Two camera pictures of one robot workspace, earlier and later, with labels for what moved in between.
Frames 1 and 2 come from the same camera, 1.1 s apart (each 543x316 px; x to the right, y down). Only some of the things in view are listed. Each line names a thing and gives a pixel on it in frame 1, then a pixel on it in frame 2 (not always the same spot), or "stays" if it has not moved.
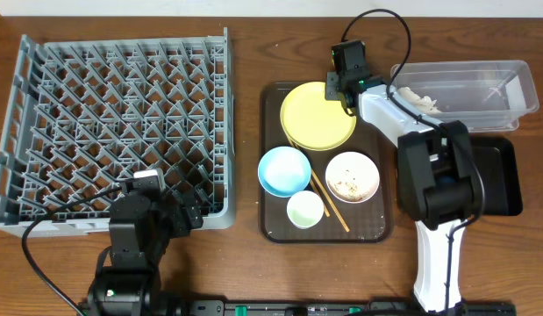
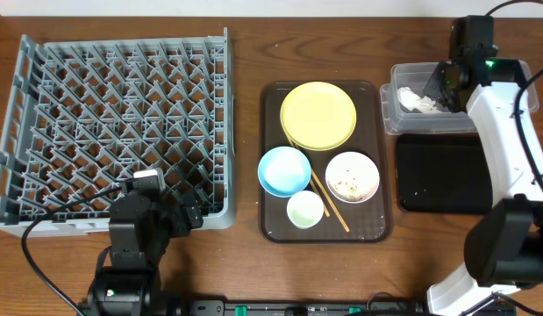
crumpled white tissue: x=425 y=103 stays
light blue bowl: x=284 y=171 stays
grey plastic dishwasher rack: x=87 y=113 stays
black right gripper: x=334 y=84 → x=435 y=88
